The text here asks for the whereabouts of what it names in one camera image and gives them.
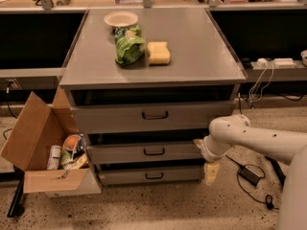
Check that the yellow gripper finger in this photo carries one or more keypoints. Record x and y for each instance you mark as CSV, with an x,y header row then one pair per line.
x,y
211,171

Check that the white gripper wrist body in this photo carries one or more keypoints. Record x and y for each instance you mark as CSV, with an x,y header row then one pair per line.
x,y
208,151

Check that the grey drawer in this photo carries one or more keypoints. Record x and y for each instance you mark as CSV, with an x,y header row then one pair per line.
x,y
152,175
143,152
148,117

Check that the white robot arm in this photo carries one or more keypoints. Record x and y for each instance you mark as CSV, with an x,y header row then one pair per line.
x,y
287,147

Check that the grey top drawer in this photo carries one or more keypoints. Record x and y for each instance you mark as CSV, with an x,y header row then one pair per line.
x,y
148,117

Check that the grey drawer cabinet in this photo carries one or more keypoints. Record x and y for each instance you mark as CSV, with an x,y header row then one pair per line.
x,y
201,69

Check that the grey bottom drawer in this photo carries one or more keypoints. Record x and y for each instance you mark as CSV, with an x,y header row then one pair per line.
x,y
152,175

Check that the black power adapter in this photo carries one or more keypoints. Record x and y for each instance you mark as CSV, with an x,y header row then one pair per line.
x,y
249,176

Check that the black table leg right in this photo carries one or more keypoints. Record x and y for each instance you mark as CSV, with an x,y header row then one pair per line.
x,y
279,173

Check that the black table leg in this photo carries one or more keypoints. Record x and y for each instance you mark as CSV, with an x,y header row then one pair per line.
x,y
279,173
16,209

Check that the white power strip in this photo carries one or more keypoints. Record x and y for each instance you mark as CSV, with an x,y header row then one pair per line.
x,y
279,63

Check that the yellow sponge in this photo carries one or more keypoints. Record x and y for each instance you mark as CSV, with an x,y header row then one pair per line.
x,y
158,53

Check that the green chip bag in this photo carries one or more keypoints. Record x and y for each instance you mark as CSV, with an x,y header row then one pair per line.
x,y
129,45

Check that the orange snack bag in box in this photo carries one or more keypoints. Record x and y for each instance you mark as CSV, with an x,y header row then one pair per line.
x,y
73,153

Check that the white can in box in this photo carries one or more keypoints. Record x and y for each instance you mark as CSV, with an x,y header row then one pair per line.
x,y
54,158

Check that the white paper bowl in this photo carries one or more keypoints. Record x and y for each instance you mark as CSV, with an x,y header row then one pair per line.
x,y
122,19

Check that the brown cardboard box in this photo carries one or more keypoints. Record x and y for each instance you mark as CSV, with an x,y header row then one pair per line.
x,y
38,127

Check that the black table leg left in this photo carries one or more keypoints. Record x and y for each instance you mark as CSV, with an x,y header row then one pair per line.
x,y
16,209

